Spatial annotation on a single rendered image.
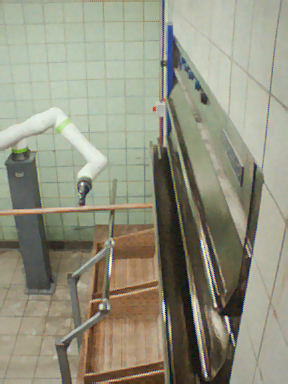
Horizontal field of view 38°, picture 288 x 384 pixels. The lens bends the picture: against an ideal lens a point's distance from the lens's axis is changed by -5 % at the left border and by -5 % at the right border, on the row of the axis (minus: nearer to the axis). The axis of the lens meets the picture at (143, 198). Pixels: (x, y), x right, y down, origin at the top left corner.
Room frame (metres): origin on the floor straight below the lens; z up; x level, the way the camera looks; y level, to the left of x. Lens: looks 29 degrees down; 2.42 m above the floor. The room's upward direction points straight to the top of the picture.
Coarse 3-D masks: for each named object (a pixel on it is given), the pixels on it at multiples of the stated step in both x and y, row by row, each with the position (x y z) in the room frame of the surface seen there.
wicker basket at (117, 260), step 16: (128, 240) 2.47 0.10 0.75; (144, 240) 2.48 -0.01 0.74; (112, 256) 2.47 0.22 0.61; (128, 256) 2.47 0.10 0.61; (144, 256) 2.47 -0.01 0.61; (96, 272) 2.24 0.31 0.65; (128, 272) 2.32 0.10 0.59; (144, 272) 2.32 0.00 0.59; (96, 288) 2.13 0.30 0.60; (112, 288) 2.15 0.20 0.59; (128, 288) 1.93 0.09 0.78; (144, 288) 1.94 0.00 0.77; (144, 304) 1.94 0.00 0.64
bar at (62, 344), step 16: (112, 192) 2.36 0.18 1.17; (112, 224) 1.99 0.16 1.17; (112, 240) 1.85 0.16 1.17; (96, 256) 1.82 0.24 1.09; (80, 272) 1.81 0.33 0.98; (80, 320) 1.81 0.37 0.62; (96, 320) 1.33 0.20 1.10; (80, 336) 1.80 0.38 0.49; (64, 352) 1.32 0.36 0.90; (64, 368) 1.32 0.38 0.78
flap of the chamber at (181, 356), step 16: (160, 176) 2.08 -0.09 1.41; (160, 192) 1.90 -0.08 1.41; (160, 208) 1.74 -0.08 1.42; (176, 208) 1.76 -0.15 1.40; (176, 224) 1.62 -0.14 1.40; (176, 240) 1.49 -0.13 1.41; (176, 256) 1.38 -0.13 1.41; (176, 272) 1.28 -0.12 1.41; (176, 288) 1.18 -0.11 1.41; (160, 304) 1.10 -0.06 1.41; (176, 304) 1.10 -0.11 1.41; (176, 320) 1.02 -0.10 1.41; (192, 320) 1.03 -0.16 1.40; (176, 336) 0.94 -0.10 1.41; (192, 336) 0.95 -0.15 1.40; (176, 352) 0.87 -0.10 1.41; (192, 352) 0.88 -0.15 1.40; (176, 368) 0.81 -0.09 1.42; (192, 368) 0.82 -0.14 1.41
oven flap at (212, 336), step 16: (176, 144) 2.25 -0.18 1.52; (176, 160) 2.10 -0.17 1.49; (176, 176) 1.97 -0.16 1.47; (176, 192) 1.78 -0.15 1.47; (192, 224) 1.45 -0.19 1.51; (192, 240) 1.37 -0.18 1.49; (192, 256) 1.29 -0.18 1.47; (192, 272) 1.20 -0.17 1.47; (192, 288) 1.11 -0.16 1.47; (192, 304) 1.04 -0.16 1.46; (208, 304) 0.98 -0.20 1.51; (208, 320) 0.93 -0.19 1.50; (224, 320) 0.85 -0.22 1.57; (208, 336) 0.88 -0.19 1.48; (224, 336) 0.80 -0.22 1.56; (208, 352) 0.83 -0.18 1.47; (224, 352) 0.76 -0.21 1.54; (208, 368) 0.77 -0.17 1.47
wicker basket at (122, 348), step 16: (96, 304) 1.86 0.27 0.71; (112, 304) 1.86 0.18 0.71; (128, 304) 1.86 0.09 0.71; (128, 320) 1.85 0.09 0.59; (144, 320) 1.85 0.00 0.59; (160, 320) 1.80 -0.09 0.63; (112, 336) 1.72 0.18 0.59; (128, 336) 1.72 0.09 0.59; (144, 336) 1.72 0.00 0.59; (160, 336) 1.70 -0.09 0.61; (112, 352) 1.60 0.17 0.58; (128, 352) 1.60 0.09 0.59; (144, 352) 1.60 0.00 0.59; (160, 352) 1.59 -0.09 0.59; (96, 368) 1.48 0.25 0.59; (112, 368) 1.48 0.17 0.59; (128, 368) 1.33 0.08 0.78; (144, 368) 1.33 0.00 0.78; (160, 368) 1.33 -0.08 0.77
